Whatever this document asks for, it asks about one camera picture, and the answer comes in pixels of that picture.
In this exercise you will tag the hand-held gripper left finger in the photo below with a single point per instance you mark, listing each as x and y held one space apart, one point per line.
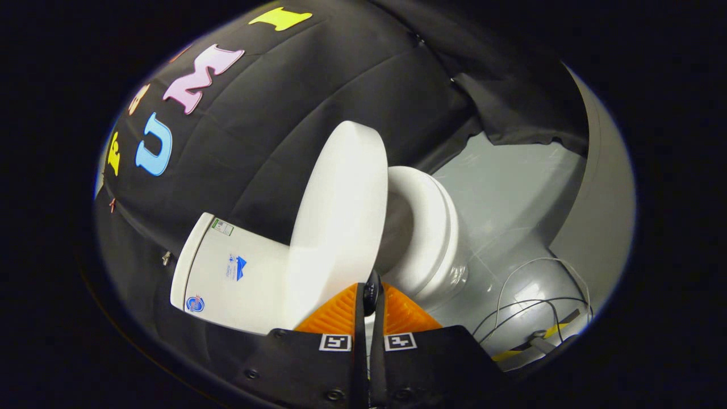
306 369

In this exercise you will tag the black backdrop cloth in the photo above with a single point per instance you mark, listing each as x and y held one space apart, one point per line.
295 113

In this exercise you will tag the white toilet lid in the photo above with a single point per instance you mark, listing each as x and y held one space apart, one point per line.
341 216

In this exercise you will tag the grey side panel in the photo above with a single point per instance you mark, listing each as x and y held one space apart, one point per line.
602 199

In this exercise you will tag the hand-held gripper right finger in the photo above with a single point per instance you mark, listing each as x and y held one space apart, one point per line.
431 369

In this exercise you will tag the white toilet tank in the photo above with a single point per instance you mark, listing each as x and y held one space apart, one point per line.
238 278

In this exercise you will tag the copper cloth clip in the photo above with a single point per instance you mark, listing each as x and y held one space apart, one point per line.
112 204

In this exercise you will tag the silver cloth clip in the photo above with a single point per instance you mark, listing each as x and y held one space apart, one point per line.
166 258

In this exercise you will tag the white toilet bowl with seat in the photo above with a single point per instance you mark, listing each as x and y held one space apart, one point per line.
426 227

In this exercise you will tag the yellow black floor tape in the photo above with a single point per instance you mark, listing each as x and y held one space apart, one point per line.
554 330

